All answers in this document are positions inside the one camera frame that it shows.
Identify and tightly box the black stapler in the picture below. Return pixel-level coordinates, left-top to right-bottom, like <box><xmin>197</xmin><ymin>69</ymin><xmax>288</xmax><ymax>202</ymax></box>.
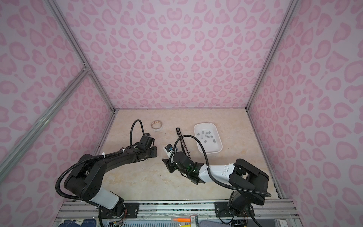
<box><xmin>176</xmin><ymin>127</ymin><xmax>191</xmax><ymax>159</ymax></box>

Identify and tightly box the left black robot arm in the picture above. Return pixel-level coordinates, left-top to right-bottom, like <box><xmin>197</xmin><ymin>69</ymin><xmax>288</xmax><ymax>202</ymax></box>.
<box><xmin>64</xmin><ymin>133</ymin><xmax>157</xmax><ymax>215</ymax></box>

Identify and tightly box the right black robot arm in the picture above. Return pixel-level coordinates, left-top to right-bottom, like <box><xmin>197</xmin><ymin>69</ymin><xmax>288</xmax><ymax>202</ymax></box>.
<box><xmin>162</xmin><ymin>151</ymin><xmax>272</xmax><ymax>217</ymax></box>

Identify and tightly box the white tape roll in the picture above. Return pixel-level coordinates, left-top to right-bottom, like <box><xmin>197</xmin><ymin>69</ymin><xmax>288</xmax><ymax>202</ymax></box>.
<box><xmin>150</xmin><ymin>120</ymin><xmax>163</xmax><ymax>131</ymax></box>

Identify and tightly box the white plastic tray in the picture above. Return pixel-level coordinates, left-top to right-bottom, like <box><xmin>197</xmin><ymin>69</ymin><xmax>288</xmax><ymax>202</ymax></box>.
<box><xmin>194</xmin><ymin>123</ymin><xmax>223</xmax><ymax>155</ymax></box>

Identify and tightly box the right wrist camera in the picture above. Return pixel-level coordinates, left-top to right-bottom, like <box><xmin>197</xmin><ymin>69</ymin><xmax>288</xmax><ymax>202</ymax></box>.
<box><xmin>164</xmin><ymin>144</ymin><xmax>175</xmax><ymax>159</ymax></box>

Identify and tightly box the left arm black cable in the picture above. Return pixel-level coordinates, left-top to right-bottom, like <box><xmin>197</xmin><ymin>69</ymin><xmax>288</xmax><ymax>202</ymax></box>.
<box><xmin>130</xmin><ymin>119</ymin><xmax>146</xmax><ymax>147</ymax></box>

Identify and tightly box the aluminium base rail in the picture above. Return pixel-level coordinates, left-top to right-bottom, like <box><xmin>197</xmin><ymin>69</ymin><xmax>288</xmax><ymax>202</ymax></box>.
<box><xmin>52</xmin><ymin>199</ymin><xmax>303</xmax><ymax>227</ymax></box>

